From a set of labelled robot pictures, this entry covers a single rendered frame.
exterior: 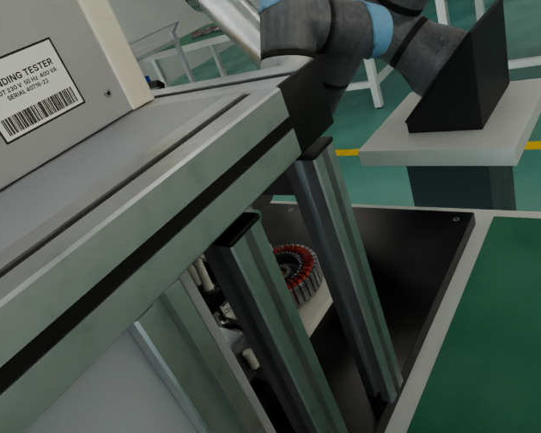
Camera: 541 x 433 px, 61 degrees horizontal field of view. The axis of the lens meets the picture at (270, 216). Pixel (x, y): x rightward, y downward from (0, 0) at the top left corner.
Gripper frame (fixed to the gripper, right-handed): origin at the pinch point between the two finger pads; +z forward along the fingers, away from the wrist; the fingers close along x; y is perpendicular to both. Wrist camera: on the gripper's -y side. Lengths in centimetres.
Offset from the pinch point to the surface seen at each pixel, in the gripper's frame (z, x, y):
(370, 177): -4, 74, 176
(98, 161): -10.5, -14.0, -35.3
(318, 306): 8.1, -6.6, -1.0
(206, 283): 2.3, -2.8, -16.9
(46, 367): -2.9, -21.8, -42.5
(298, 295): 6.5, -4.7, -2.6
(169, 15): -242, 532, 420
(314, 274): 4.2, -5.4, 0.1
